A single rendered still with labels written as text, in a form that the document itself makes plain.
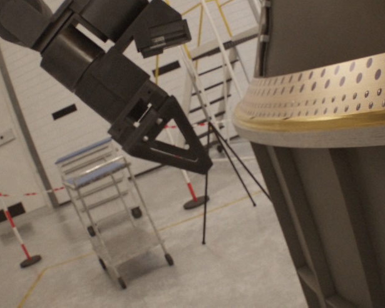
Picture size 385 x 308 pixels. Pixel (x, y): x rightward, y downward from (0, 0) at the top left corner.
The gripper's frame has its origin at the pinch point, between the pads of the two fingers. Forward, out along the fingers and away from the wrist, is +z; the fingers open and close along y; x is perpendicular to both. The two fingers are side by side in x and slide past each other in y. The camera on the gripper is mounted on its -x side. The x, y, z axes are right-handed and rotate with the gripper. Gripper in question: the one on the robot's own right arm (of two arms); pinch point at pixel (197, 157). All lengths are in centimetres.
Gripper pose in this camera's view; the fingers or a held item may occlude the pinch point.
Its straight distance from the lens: 51.1
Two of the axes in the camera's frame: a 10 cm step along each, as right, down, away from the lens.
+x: -6.2, 7.8, 0.1
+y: -1.1, -1.0, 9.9
